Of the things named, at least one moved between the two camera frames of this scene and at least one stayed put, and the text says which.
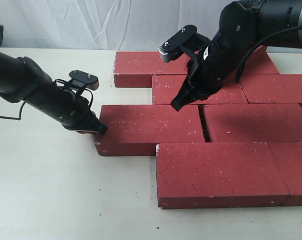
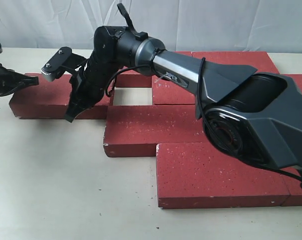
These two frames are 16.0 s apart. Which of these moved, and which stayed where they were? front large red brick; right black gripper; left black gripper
Moved: left black gripper; right black gripper
Stayed: front large red brick
